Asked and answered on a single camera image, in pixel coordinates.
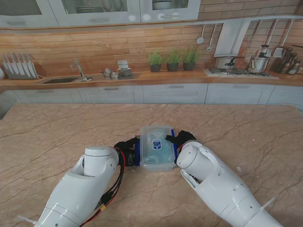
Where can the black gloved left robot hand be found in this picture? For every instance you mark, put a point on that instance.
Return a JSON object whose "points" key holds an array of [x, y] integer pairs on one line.
{"points": [[126, 145]]}

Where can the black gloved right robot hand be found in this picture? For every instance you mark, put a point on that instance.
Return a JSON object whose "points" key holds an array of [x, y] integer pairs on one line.
{"points": [[184, 138]]}

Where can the clear plastic lid blue label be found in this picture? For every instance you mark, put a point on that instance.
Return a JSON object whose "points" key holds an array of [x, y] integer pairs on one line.
{"points": [[156, 143]]}

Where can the clear plastic bag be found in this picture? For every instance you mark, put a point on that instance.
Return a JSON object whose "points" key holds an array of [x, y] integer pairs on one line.
{"points": [[156, 154]]}

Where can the clear plastic crate blue clips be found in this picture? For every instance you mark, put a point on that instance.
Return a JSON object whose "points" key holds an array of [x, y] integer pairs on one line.
{"points": [[156, 168]]}

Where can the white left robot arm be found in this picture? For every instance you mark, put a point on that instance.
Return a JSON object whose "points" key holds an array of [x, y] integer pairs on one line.
{"points": [[80, 189]]}

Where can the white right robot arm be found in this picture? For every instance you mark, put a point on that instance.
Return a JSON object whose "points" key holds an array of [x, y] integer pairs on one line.
{"points": [[220, 186]]}

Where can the white zip tie scrap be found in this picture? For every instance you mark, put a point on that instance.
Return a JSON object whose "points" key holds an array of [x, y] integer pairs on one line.
{"points": [[132, 169]]}

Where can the grey base cabinets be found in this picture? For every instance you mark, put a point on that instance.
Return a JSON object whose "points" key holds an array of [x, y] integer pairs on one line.
{"points": [[175, 94]]}

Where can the wooden kitchen countertop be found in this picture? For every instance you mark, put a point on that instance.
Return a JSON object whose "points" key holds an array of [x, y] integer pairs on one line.
{"points": [[165, 76]]}

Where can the small steel bowl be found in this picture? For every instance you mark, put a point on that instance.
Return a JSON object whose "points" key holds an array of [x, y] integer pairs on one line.
{"points": [[114, 74], [107, 71]]}

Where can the stack of plates with cups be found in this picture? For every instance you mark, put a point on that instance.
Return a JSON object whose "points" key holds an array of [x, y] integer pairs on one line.
{"points": [[124, 69]]}

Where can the steel kitchen faucet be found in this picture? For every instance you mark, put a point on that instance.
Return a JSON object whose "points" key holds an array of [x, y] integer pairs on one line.
{"points": [[79, 68]]}

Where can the dark kitchen sink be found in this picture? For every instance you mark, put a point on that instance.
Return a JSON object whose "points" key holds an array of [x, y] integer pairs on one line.
{"points": [[60, 80]]}

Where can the knife block with knives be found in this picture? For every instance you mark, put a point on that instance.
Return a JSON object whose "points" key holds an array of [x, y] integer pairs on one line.
{"points": [[20, 68]]}

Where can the bowl inside cabinet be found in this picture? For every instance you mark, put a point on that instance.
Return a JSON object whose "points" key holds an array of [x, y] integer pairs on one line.
{"points": [[162, 5]]}

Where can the plates stacked inside cabinet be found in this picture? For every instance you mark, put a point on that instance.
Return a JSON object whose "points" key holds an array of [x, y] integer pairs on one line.
{"points": [[90, 10]]}

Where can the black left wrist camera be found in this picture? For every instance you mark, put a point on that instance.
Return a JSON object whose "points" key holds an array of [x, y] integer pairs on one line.
{"points": [[130, 159]]}

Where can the grey glass-door wall cabinets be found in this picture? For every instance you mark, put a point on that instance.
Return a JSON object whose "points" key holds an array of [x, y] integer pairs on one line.
{"points": [[99, 16]]}

